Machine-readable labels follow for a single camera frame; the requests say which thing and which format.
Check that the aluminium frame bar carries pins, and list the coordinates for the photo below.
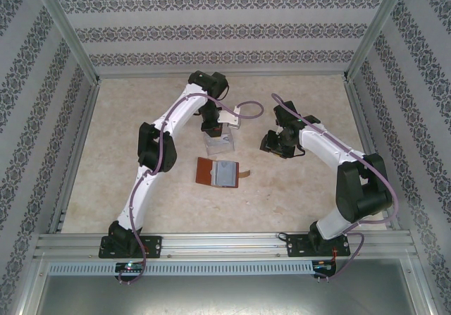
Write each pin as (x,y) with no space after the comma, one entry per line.
(30,287)
(423,287)

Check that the black controller board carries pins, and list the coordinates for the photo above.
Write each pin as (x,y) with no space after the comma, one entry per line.
(130,266)
(324,265)

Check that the grey plastic card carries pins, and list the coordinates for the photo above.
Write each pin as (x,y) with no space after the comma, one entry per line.
(225,174)

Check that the clear plastic box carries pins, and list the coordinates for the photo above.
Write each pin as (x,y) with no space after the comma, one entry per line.
(218,149)

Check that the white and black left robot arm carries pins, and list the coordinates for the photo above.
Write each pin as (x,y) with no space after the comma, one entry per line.
(141,195)

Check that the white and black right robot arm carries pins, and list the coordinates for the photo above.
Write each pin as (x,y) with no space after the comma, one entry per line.
(327,142)

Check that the aluminium mounting rail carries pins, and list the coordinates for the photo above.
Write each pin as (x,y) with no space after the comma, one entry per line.
(225,246)

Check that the aluminium frame post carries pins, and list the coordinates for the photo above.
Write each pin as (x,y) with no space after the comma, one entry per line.
(376,22)
(69,29)

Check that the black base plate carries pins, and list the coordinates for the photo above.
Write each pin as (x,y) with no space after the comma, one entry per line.
(294,246)
(155,246)

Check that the grey metal sheet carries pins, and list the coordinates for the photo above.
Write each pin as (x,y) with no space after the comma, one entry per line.
(225,297)

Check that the brown leather card holder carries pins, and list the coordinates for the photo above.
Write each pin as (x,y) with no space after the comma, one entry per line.
(204,170)

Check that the aluminium side rail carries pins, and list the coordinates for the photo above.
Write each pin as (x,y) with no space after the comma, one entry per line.
(81,135)
(360,117)

